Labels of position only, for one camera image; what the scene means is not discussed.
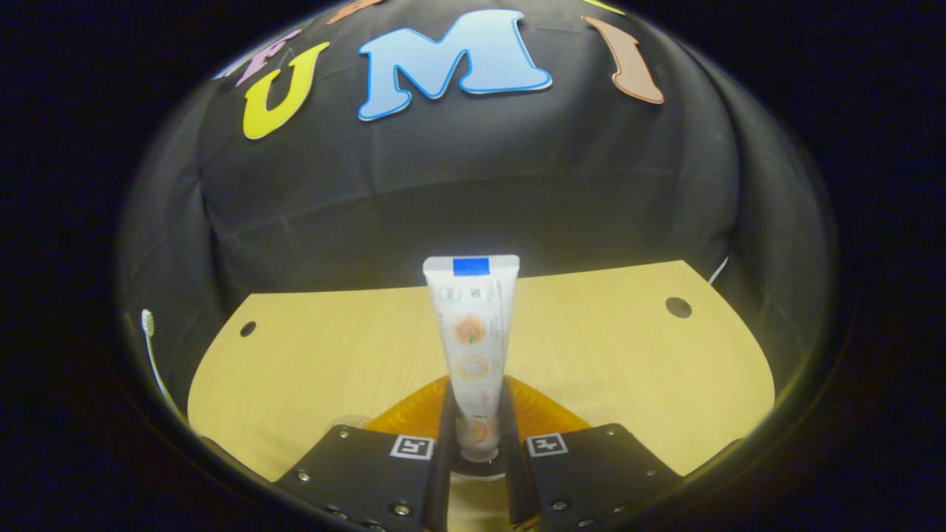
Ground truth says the white toothpaste tube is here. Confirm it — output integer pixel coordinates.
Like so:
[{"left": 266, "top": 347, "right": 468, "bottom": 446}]
[{"left": 423, "top": 255, "right": 520, "bottom": 463}]

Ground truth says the light wooden desktop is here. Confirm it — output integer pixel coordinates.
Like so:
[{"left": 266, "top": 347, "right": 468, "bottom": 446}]
[{"left": 187, "top": 260, "right": 775, "bottom": 532}]

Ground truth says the black backdrop cloth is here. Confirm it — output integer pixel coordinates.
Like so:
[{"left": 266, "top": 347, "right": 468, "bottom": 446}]
[{"left": 118, "top": 0, "right": 836, "bottom": 415}]

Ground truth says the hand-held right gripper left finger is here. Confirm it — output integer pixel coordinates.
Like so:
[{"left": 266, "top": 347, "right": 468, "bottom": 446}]
[{"left": 277, "top": 375, "right": 453, "bottom": 532}]

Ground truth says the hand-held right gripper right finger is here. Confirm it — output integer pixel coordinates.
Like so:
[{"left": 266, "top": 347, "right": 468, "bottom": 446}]
[{"left": 503, "top": 375, "right": 684, "bottom": 532}]

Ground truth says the pale green toothbrush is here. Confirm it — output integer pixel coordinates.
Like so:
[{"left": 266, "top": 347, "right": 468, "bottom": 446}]
[{"left": 140, "top": 309, "right": 186, "bottom": 422}]

